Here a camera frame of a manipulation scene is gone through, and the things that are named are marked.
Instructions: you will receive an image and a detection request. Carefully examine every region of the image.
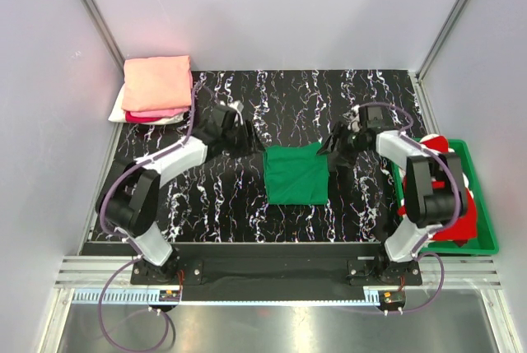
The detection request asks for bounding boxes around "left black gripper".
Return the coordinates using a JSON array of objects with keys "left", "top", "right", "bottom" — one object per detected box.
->
[{"left": 222, "top": 120, "right": 265, "bottom": 160}]

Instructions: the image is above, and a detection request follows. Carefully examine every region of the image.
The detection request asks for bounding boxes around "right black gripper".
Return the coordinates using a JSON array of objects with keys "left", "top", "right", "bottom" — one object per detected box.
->
[{"left": 316, "top": 121, "right": 368, "bottom": 167}]

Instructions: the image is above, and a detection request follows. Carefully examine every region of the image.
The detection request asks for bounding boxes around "green t shirt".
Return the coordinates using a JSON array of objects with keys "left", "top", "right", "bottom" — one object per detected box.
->
[{"left": 263, "top": 142, "right": 329, "bottom": 206}]

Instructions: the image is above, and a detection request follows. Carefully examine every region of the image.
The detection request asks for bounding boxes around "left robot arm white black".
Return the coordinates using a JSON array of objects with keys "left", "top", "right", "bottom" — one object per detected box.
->
[{"left": 96, "top": 101, "right": 264, "bottom": 284}]

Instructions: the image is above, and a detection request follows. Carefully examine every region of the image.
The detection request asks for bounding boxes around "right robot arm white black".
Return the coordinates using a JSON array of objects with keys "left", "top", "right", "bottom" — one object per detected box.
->
[{"left": 318, "top": 123, "right": 468, "bottom": 285}]

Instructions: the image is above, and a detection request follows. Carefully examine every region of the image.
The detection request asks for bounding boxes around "folded peach t shirt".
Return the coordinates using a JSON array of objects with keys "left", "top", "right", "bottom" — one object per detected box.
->
[{"left": 122, "top": 55, "right": 193, "bottom": 112}]

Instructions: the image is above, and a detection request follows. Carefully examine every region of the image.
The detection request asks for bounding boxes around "folded pink t shirt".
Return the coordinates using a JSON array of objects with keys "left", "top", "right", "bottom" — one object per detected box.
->
[{"left": 124, "top": 107, "right": 189, "bottom": 123}]

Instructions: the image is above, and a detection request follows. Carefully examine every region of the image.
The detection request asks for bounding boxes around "folded white t shirt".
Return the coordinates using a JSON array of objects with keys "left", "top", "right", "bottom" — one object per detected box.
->
[{"left": 108, "top": 86, "right": 185, "bottom": 125}]

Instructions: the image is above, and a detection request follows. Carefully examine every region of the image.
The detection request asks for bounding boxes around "red white t shirt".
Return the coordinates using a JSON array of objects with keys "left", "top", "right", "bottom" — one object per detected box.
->
[{"left": 393, "top": 134, "right": 479, "bottom": 248}]

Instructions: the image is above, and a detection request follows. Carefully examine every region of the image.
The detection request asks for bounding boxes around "green plastic bin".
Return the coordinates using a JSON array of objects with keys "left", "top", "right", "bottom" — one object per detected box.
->
[{"left": 388, "top": 152, "right": 499, "bottom": 256}]

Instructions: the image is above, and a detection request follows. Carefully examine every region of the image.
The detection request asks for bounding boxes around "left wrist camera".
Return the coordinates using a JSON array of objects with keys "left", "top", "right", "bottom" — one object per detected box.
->
[{"left": 220, "top": 100, "right": 244, "bottom": 125}]

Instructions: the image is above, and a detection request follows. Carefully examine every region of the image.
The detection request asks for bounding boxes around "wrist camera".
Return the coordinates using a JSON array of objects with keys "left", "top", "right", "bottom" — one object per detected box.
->
[
  {"left": 347, "top": 105, "right": 392, "bottom": 132},
  {"left": 220, "top": 100, "right": 244, "bottom": 125}
]

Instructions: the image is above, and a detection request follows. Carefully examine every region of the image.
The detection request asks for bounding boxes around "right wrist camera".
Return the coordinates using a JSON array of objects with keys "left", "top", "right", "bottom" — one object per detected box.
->
[{"left": 347, "top": 105, "right": 392, "bottom": 132}]

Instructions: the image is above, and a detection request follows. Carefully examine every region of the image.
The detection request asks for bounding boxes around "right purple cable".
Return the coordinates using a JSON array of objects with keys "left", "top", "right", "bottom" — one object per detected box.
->
[{"left": 341, "top": 101, "right": 460, "bottom": 317}]

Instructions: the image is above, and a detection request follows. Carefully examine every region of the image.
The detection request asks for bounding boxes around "purple cable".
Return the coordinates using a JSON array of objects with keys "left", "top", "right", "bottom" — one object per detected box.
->
[
  {"left": 98, "top": 81, "right": 244, "bottom": 350},
  {"left": 341, "top": 101, "right": 460, "bottom": 317}
]

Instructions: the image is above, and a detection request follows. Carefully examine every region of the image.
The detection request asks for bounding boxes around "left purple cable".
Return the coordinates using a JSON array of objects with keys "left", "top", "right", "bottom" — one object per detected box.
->
[{"left": 98, "top": 81, "right": 244, "bottom": 350}]

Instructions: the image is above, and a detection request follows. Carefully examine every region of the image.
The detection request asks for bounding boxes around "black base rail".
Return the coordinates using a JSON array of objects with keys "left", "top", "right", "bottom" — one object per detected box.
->
[{"left": 80, "top": 240, "right": 417, "bottom": 303}]

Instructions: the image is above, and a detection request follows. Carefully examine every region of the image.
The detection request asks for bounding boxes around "aluminium frame rail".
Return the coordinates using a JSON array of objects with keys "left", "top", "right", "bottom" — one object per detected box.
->
[{"left": 54, "top": 257, "right": 501, "bottom": 307}]

